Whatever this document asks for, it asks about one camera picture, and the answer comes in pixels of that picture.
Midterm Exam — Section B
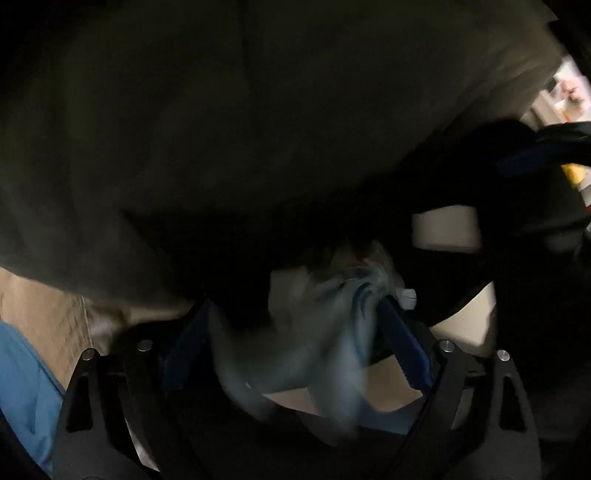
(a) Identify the blue cloth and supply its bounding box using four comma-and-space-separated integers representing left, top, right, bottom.
1, 322, 64, 476

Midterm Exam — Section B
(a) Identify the grey tissue trash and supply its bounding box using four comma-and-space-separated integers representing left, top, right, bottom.
211, 244, 431, 431

